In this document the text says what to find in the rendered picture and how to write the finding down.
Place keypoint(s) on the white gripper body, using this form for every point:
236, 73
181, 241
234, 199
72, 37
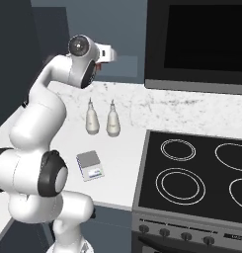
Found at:
111, 54

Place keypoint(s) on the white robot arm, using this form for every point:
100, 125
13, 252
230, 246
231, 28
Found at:
33, 125

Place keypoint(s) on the dark cabinet door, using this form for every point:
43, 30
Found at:
10, 59

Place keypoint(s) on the grey digital scale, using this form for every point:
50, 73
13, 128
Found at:
89, 164

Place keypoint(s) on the cream squeeze bottle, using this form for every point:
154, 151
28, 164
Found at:
92, 120
113, 123

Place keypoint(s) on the black microwave oven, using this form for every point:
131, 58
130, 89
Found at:
198, 42

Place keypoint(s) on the black hob stove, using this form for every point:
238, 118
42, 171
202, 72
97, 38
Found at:
191, 178

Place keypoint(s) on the black stove knob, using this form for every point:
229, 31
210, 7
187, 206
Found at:
186, 236
164, 232
208, 240
144, 228

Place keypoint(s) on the dark blue wall cabinet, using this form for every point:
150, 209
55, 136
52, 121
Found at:
51, 29

